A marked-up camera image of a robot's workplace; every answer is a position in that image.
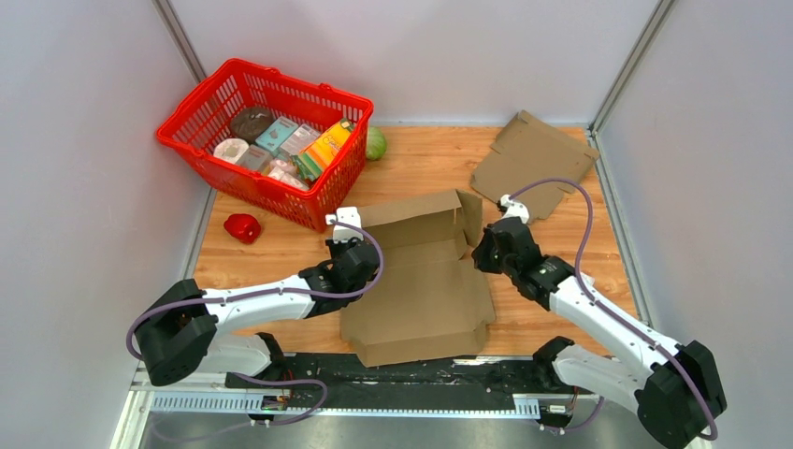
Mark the green cabbage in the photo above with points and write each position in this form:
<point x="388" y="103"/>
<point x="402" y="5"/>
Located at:
<point x="376" y="145"/>

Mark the aluminium frame post left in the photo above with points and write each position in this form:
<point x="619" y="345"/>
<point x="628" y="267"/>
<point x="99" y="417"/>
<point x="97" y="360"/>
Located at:
<point x="171" y="20"/>

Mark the red bell pepper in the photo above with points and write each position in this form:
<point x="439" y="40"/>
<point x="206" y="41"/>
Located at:
<point x="243" y="227"/>

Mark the grey pink box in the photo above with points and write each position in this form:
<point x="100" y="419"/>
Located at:
<point x="255" y="159"/>

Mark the clear plastic packet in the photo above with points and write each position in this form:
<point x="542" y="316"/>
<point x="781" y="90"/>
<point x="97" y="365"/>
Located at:
<point x="585" y="281"/>

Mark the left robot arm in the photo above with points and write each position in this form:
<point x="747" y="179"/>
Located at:
<point x="190" y="330"/>

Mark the green carton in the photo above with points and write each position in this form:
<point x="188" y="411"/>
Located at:
<point x="307" y="169"/>

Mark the aluminium frame post right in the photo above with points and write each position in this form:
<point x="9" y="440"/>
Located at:
<point x="654" y="24"/>

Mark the small flat cardboard sheet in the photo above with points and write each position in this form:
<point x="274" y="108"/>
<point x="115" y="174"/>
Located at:
<point x="528" y="150"/>

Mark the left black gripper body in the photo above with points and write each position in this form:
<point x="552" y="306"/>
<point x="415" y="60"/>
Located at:
<point x="338" y="250"/>

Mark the yellow orange juice carton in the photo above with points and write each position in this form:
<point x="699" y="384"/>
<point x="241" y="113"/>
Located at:
<point x="323" y="150"/>

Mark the teal small box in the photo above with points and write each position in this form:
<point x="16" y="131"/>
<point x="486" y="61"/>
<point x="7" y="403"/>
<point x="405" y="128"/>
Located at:
<point x="276" y="134"/>

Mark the red plastic shopping basket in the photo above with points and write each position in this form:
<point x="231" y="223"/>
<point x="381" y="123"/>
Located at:
<point x="203" y="119"/>

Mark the large brown cardboard box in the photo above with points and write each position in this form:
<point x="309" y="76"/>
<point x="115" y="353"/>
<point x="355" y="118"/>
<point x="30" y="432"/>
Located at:
<point x="431" y="302"/>

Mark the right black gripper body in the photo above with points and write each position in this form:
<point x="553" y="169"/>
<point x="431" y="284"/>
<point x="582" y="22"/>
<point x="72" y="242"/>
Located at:
<point x="486" y="259"/>

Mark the grey small box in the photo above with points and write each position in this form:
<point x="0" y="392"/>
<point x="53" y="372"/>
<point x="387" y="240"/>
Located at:
<point x="297" y="142"/>

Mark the aluminium frame post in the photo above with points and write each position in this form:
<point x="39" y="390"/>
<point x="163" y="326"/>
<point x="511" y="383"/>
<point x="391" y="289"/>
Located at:
<point x="654" y="24"/>
<point x="171" y="20"/>

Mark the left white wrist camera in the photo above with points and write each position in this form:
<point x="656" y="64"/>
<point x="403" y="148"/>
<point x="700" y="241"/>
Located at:
<point x="345" y="223"/>

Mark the pink white packet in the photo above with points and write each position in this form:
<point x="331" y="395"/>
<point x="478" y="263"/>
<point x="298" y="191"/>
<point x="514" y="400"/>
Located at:
<point x="286" y="173"/>

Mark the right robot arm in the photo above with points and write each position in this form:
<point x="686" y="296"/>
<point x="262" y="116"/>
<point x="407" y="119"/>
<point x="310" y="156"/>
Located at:
<point x="674" y="389"/>

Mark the white round roll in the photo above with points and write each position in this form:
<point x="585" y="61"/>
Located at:
<point x="231" y="150"/>

